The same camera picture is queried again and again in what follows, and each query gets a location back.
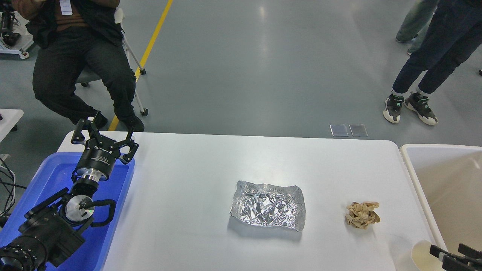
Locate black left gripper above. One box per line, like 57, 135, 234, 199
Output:
71, 117, 139, 181

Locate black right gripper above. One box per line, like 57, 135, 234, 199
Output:
429, 244, 482, 271

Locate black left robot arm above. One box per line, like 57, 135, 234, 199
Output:
1, 119, 139, 271

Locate blue plastic bin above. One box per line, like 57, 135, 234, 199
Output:
0, 151, 136, 271

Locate grey rolling chair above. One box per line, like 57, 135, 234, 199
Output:
75, 7, 148, 116

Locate beige plastic bin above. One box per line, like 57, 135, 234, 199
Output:
400, 144, 482, 253

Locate crumpled brown paper ball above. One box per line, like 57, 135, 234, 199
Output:
345, 202, 381, 229

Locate white side table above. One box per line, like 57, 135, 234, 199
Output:
0, 108, 24, 142

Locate seated person in black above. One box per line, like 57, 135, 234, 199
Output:
12, 0, 145, 132

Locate white cart with equipment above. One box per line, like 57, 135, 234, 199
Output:
0, 11, 34, 59

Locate right floor plate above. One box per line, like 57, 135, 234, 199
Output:
349, 124, 369, 137

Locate floor plate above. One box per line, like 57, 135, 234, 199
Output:
349, 124, 369, 137
330, 124, 349, 137

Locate left floor plate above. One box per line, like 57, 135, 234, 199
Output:
330, 124, 349, 137

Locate crumpled aluminium foil tray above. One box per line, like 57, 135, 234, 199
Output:
230, 181, 306, 233

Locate standing person in navy trousers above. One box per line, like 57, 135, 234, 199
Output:
383, 0, 482, 125

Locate person in grey jeans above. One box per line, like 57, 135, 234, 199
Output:
395, 0, 439, 56

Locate black cables at left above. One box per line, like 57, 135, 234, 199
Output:
0, 157, 27, 219

